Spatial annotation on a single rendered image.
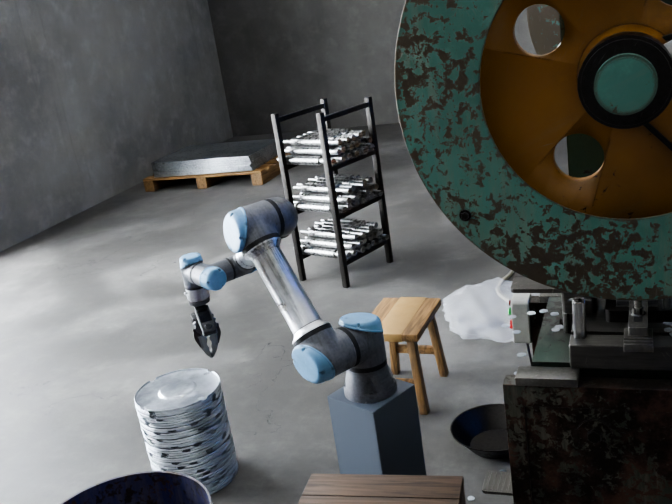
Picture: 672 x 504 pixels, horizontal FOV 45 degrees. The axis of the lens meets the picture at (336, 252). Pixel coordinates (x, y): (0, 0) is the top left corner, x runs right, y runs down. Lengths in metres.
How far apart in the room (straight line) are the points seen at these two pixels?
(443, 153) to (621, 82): 0.35
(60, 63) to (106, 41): 0.71
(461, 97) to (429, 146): 0.11
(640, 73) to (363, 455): 1.37
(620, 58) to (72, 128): 6.35
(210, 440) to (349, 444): 0.60
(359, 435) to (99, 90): 5.87
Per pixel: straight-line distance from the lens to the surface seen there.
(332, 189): 4.22
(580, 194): 1.63
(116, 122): 7.94
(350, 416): 2.33
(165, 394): 2.82
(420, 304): 3.19
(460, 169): 1.57
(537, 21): 3.31
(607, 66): 1.44
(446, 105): 1.55
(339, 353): 2.17
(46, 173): 7.13
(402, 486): 2.13
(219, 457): 2.85
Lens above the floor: 1.56
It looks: 18 degrees down
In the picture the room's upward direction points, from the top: 9 degrees counter-clockwise
